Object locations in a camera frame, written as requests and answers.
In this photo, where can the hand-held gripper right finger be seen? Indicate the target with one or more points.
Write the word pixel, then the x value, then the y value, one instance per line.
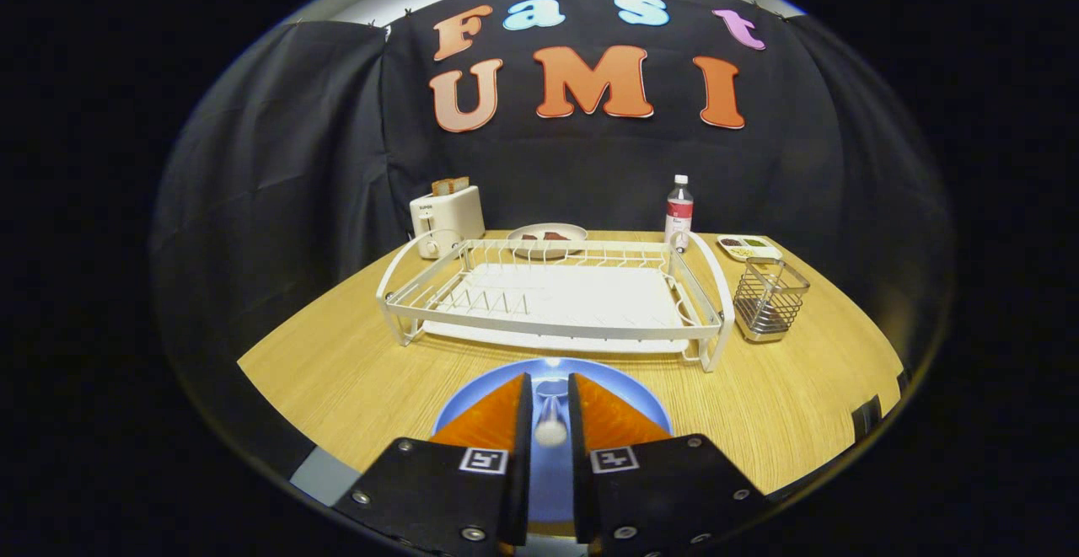
pixel 657 490

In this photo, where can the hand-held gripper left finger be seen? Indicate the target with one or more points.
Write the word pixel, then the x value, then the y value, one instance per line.
pixel 421 490

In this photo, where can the blue plate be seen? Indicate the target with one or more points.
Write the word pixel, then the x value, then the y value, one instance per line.
pixel 552 481

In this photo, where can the white dish rack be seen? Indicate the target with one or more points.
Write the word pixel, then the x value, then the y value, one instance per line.
pixel 573 296

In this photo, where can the white divided dish of beans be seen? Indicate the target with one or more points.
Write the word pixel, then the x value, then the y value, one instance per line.
pixel 750 247

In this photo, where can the beige plate with meat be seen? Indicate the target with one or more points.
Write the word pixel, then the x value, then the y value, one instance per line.
pixel 548 228

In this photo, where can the white toaster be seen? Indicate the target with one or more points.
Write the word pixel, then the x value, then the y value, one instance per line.
pixel 451 216

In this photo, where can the clear bottle with red label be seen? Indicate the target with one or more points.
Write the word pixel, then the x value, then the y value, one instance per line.
pixel 679 211

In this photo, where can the toasted bread slice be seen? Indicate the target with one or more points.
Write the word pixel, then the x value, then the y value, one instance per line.
pixel 460 184
pixel 441 188

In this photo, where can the black backdrop cloth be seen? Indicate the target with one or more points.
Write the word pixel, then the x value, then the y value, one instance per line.
pixel 295 161

